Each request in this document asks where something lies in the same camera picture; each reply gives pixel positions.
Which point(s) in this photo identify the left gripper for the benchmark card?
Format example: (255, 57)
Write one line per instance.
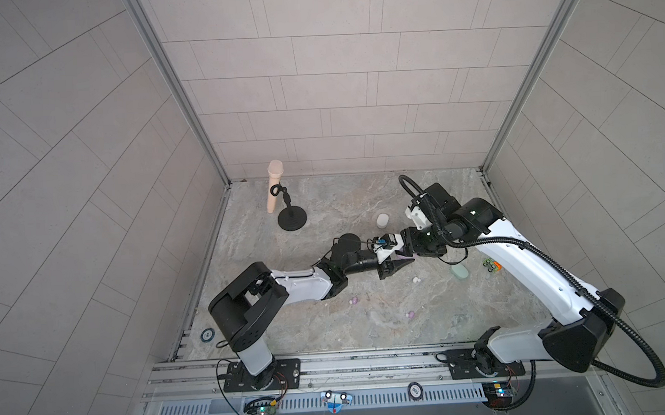
(390, 269)

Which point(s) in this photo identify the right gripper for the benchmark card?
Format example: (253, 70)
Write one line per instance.
(409, 237)

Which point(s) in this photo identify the mint green earbud case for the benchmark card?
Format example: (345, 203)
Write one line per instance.
(460, 271)

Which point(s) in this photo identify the white earbud case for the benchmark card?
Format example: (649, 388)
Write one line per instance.
(382, 221)

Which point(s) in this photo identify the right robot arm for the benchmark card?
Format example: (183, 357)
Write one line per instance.
(577, 330)

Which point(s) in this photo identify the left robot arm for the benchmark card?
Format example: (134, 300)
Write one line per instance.
(247, 306)

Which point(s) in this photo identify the green orange toy car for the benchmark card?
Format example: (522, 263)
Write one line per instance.
(492, 266)

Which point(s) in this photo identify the black microphone stand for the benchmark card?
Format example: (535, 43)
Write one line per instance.
(292, 217)

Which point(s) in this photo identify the black round disc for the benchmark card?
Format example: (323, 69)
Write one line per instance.
(415, 391)

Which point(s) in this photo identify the right green circuit board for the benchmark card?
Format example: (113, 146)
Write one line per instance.
(498, 394)

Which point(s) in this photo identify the green circuit board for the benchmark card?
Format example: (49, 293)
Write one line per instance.
(261, 406)
(498, 394)

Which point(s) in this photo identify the left green circuit board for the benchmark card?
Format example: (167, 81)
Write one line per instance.
(261, 406)

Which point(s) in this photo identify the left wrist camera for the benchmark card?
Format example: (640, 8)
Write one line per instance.
(386, 245)

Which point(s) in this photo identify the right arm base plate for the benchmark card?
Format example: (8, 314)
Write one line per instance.
(469, 363)

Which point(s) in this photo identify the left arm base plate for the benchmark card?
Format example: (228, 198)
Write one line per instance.
(280, 374)

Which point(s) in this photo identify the aluminium frame rail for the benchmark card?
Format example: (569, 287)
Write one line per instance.
(379, 376)

